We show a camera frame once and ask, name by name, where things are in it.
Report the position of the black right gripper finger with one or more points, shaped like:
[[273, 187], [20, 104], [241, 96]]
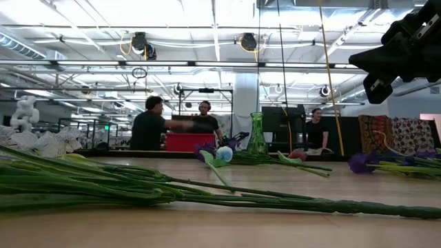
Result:
[[382, 50], [379, 67]]

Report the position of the purple flower bunch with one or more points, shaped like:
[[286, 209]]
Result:
[[360, 162]]

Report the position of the single purple flower stem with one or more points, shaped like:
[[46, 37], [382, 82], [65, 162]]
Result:
[[205, 149]]

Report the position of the white flower bouquet green stems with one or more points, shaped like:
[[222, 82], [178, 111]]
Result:
[[103, 182]]

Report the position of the small black white reel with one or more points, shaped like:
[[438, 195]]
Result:
[[324, 91]]

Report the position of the orange mandala cloth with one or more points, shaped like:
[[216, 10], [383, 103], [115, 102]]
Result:
[[373, 132]]

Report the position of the white circle patterned cloth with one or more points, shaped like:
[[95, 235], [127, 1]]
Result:
[[413, 136]]

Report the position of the person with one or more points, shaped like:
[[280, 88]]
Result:
[[206, 124], [315, 132], [148, 131]]

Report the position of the black screen panel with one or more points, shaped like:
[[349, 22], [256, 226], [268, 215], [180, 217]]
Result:
[[294, 124]]

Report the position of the red plastic bin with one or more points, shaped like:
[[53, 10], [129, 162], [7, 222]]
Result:
[[186, 142]]

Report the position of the black metal rig frame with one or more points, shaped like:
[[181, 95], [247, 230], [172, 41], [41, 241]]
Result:
[[206, 90]]

